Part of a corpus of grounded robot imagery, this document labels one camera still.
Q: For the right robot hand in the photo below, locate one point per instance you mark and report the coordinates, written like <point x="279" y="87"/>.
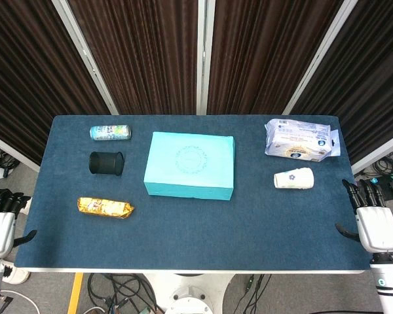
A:
<point x="378" y="229"/>

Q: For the light blue lidded box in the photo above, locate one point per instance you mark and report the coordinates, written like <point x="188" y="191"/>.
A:
<point x="190" y="160"/>

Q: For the white shoe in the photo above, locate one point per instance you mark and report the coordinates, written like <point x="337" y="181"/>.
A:
<point x="16" y="276"/>

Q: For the white flower print paper cup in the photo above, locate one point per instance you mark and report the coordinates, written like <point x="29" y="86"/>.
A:
<point x="294" y="178"/>

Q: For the yellow floor tape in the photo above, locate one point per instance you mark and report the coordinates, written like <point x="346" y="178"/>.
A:
<point x="75" y="292"/>

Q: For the gold snack packet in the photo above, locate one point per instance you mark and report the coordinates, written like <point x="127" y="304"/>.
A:
<point x="104" y="207"/>

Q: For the pale purple wet wipes pack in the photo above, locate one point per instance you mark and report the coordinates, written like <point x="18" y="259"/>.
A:
<point x="298" y="140"/>

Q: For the black mesh pen holder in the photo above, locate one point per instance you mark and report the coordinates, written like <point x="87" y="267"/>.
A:
<point x="106" y="163"/>

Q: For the dark brown pleated curtain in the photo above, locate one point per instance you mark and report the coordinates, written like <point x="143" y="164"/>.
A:
<point x="265" y="49"/>
<point x="19" y="65"/>
<point x="373" y="81"/>
<point x="134" y="49"/>

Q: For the light blue drink can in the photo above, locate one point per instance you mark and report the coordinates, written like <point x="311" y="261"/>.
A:
<point x="110" y="132"/>

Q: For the dark blue table mat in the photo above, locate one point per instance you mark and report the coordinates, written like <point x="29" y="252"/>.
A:
<point x="183" y="235"/>

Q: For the white partition frame post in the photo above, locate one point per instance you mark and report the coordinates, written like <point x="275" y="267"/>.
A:
<point x="317" y="62"/>
<point x="13" y="152"/>
<point x="205" y="55"/>
<point x="380" y="152"/>
<point x="85" y="55"/>

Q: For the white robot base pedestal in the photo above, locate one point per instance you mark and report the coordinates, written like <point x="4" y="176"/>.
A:
<point x="191" y="279"/>

